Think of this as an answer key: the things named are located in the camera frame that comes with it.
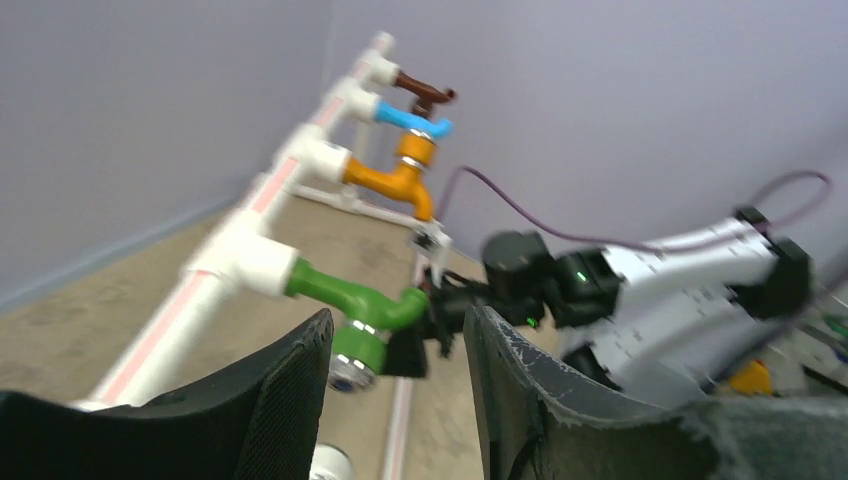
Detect white faucet chrome knob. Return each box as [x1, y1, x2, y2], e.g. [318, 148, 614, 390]
[309, 443, 356, 480]

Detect green faucet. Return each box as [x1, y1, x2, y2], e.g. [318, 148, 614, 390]
[284, 258, 429, 393]

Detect orange faucet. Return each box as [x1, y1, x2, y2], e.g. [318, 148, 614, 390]
[342, 130, 438, 222]

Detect blue faucet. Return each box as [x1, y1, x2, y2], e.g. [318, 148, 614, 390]
[373, 101, 454, 140]

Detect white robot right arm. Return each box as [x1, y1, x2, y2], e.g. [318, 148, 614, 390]
[383, 207, 813, 408]

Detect white PVC pipe frame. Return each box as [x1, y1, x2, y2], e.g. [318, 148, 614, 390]
[69, 29, 465, 480]

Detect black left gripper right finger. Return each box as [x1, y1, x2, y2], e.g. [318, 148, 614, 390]
[464, 306, 847, 479]

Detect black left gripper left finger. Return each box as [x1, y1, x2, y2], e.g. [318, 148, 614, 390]
[1, 309, 333, 479]

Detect brown faucet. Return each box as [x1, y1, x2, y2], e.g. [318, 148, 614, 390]
[394, 70, 456, 119]

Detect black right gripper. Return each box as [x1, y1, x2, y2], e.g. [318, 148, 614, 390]
[382, 268, 493, 379]

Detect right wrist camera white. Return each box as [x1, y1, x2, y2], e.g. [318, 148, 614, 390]
[409, 220, 452, 288]

